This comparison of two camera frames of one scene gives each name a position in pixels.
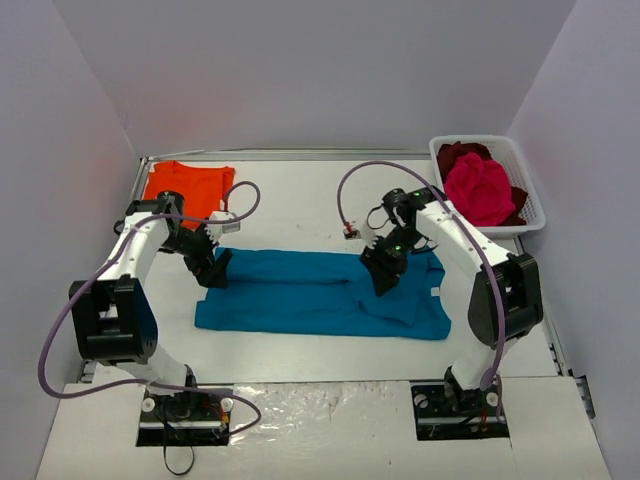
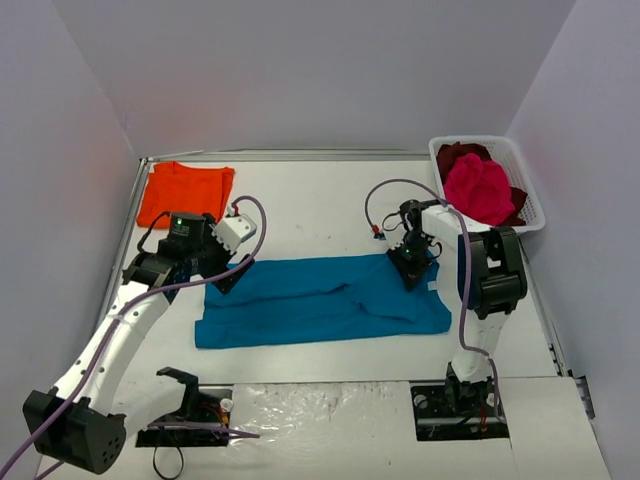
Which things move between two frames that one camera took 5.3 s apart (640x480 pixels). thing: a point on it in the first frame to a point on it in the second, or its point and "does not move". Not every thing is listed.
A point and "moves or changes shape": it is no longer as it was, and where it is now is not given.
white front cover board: [320, 431] does not move
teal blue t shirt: [332, 293] moves or changes shape
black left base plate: [191, 418] does not move
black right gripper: [382, 265] to [409, 266]
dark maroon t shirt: [447, 153] does not move
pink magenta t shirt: [479, 190] does not move
